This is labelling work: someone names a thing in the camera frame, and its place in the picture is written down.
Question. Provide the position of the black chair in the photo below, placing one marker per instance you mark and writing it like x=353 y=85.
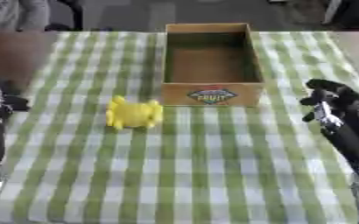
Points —
x=70 y=16

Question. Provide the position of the yellow soft toy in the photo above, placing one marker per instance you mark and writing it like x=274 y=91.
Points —
x=133 y=113

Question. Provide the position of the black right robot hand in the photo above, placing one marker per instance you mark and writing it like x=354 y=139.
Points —
x=348 y=116

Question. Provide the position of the tan cardboard box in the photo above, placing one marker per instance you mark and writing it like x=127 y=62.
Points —
x=212 y=65

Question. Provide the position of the person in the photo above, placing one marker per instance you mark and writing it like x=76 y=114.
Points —
x=11 y=35

